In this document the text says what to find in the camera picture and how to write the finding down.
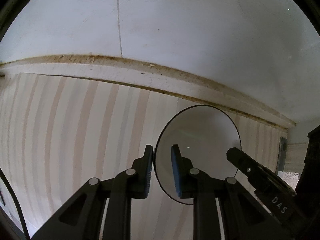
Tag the white bowl black rim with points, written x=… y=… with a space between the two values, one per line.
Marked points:
x=204 y=134

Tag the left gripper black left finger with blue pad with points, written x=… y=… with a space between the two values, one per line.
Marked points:
x=101 y=208

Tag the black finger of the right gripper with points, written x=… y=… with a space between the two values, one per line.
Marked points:
x=271 y=190

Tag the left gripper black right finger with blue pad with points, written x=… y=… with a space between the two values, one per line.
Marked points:
x=222 y=209

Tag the grey phone on counter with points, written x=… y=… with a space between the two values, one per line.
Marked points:
x=281 y=155

